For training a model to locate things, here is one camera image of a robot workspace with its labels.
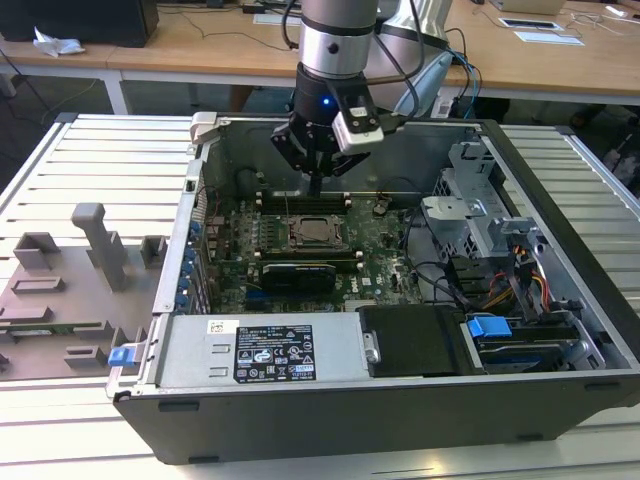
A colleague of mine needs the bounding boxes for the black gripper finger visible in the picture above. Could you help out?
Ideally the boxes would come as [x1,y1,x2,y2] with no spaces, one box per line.
[271,117,318,198]
[316,148,371,198]

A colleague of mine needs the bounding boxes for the metal socket cover frame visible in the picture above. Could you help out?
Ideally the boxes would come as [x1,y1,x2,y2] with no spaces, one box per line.
[291,215,348,249]

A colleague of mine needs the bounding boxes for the silver green CPU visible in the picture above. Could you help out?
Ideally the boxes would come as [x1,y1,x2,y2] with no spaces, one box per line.
[299,220,337,242]

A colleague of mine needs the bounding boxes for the black RAM slot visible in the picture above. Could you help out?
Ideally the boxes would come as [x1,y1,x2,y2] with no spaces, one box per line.
[253,252,364,258]
[255,192,352,200]
[255,197,352,205]
[253,248,364,255]
[253,255,364,262]
[255,202,352,209]
[255,206,352,214]
[253,259,364,266]

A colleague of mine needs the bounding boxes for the CPU socket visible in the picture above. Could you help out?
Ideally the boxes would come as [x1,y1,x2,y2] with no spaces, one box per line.
[285,214,350,250]

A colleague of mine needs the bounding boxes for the white paper strip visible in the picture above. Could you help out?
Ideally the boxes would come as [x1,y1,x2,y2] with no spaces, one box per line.
[253,13,301,26]

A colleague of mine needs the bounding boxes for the wooden desk white legs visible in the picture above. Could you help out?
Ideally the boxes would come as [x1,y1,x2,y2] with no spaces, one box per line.
[0,0,640,119]

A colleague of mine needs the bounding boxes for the green motherboard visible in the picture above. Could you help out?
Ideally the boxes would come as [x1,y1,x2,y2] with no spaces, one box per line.
[202,192,426,315]

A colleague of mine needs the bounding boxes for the silver perforated disk bay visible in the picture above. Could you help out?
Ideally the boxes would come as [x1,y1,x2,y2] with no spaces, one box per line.
[419,139,544,274]

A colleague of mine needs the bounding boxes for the pale blue teach pendant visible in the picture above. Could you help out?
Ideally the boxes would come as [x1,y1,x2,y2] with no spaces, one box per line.
[394,49,455,117]

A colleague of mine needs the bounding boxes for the black plastic shroud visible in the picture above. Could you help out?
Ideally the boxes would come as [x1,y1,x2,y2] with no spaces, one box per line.
[357,304,470,379]

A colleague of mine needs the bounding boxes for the hard disk in blue carrier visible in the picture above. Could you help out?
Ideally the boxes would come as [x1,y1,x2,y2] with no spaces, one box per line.
[464,313,594,375]

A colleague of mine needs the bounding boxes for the white framed dark plate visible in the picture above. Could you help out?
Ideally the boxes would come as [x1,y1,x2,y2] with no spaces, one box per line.
[498,16,566,32]

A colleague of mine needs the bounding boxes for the silver power supply box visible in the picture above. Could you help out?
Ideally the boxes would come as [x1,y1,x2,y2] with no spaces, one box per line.
[142,313,382,389]

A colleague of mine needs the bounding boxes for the beige cardboard box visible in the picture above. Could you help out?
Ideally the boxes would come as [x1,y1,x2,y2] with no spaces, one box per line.
[487,0,569,16]

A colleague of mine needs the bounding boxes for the white paper sheet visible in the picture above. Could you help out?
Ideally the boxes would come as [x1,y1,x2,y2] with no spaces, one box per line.
[514,30,586,48]

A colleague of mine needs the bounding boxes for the large black box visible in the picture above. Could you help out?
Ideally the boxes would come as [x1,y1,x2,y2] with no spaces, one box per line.
[0,0,160,49]

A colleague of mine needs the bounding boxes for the black silver PC case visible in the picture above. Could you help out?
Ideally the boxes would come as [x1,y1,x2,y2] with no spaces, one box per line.
[105,112,640,452]

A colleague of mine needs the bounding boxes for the crumpled white tissue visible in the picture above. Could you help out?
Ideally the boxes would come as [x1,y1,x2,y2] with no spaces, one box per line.
[32,25,86,57]

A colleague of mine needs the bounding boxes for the grey plastic parts rack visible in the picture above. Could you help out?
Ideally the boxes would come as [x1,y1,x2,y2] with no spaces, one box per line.
[0,202,171,382]

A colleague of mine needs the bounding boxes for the black chair base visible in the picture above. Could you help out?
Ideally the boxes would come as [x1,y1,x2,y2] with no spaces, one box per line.
[569,97,640,174]

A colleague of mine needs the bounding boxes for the green RAM stick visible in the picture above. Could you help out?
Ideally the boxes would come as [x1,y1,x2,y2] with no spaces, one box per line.
[0,322,104,339]

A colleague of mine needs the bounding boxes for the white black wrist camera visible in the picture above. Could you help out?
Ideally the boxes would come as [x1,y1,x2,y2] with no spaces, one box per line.
[331,82,387,155]

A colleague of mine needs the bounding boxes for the grey plastic case handle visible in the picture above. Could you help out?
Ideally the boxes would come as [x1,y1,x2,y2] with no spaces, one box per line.
[191,112,222,146]

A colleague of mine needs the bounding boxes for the yellow red wire bundle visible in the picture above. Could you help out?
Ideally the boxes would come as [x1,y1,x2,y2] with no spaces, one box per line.
[482,269,551,311]

